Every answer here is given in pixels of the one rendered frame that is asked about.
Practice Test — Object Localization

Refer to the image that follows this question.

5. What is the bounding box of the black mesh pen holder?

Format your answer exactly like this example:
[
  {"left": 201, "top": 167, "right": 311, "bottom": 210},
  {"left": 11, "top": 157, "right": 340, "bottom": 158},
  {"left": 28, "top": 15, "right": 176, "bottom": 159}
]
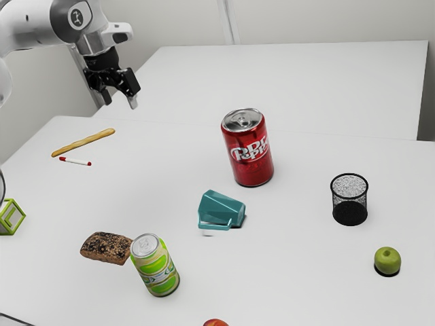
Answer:
[{"left": 329, "top": 173, "right": 370, "bottom": 227}]

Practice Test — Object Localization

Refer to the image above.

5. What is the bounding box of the dark seeded bread loaf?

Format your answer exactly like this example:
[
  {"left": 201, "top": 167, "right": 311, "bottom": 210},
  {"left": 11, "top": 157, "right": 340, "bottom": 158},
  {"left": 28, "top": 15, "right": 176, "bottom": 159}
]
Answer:
[{"left": 80, "top": 231, "right": 134, "bottom": 267}]

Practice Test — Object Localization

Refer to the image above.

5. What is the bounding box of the tan breadstick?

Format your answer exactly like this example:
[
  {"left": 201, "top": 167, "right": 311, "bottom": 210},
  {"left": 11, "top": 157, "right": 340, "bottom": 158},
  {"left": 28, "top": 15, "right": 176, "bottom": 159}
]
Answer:
[{"left": 50, "top": 127, "right": 116, "bottom": 158}]

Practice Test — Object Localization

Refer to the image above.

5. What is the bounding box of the white pen with red caps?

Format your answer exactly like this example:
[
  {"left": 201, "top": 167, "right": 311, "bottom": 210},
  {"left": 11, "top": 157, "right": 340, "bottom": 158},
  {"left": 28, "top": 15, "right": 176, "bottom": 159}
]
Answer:
[{"left": 58, "top": 156, "right": 92, "bottom": 167}]

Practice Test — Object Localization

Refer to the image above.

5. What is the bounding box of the red soda can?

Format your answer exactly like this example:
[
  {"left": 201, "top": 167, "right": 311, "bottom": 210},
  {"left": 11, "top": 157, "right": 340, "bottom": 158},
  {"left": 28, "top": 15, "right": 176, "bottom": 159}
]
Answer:
[{"left": 220, "top": 107, "right": 275, "bottom": 188}]

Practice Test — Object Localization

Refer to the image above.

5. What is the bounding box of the green and white cube block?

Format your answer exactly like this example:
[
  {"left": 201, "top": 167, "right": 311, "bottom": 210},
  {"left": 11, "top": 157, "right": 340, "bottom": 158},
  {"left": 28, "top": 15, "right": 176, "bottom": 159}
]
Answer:
[{"left": 0, "top": 198, "right": 27, "bottom": 236}]

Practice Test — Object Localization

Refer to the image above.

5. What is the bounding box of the teal faceted mug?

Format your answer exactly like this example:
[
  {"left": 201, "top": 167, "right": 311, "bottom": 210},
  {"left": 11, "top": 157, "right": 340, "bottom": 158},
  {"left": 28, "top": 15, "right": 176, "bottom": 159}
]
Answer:
[{"left": 196, "top": 189, "right": 247, "bottom": 238}]

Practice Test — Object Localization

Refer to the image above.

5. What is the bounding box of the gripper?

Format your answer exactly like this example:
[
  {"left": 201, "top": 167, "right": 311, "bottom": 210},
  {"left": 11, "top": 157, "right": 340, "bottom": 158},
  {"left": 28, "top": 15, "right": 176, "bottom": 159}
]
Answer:
[{"left": 82, "top": 46, "right": 142, "bottom": 110}]

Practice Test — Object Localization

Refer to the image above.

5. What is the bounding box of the green and white can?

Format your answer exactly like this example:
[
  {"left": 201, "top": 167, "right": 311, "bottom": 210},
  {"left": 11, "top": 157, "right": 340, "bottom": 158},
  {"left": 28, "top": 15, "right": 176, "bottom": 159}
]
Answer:
[{"left": 129, "top": 232, "right": 181, "bottom": 298}]

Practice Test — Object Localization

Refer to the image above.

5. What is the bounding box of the green apple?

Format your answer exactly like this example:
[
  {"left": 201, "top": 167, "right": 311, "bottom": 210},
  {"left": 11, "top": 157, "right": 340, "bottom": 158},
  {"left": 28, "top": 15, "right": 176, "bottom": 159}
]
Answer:
[{"left": 373, "top": 246, "right": 402, "bottom": 277}]

